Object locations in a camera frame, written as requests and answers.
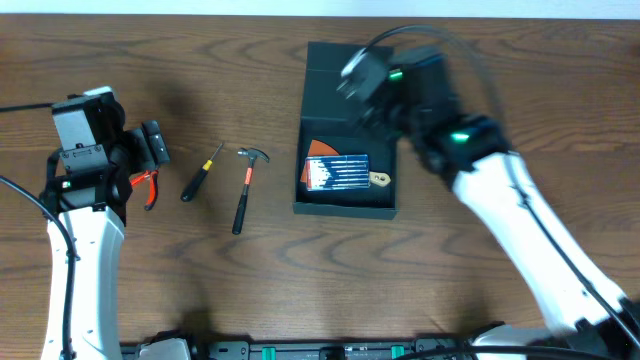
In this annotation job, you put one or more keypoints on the small claw hammer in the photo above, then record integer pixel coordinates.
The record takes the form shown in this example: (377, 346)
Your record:
(252, 154)

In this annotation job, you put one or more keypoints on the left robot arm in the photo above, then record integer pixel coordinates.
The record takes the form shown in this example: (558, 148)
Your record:
(89, 181)

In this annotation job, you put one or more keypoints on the dark green open box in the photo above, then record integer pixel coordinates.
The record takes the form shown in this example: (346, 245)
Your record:
(327, 116)

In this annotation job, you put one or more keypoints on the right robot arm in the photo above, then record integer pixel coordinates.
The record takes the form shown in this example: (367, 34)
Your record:
(586, 314)

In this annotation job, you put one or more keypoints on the blue screwdriver set case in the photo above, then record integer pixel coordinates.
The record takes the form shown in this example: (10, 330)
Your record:
(339, 172)

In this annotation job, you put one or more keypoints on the black yellow screwdriver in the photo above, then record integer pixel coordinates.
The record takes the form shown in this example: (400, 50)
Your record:
(191, 189)

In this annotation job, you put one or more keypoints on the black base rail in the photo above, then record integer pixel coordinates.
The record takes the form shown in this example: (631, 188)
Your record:
(174, 345)

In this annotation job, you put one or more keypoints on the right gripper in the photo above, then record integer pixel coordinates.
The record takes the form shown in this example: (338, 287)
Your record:
(376, 116)

